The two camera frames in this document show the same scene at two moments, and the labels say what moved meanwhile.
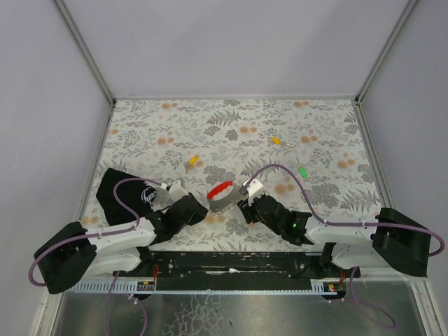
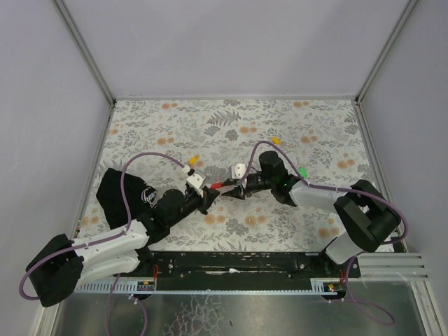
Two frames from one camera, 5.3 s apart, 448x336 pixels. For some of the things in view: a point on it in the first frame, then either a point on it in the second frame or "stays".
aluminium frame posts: (92, 61) stays
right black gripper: (252, 208) -> (240, 187)
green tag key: (303, 172) stays
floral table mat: (313, 153) stays
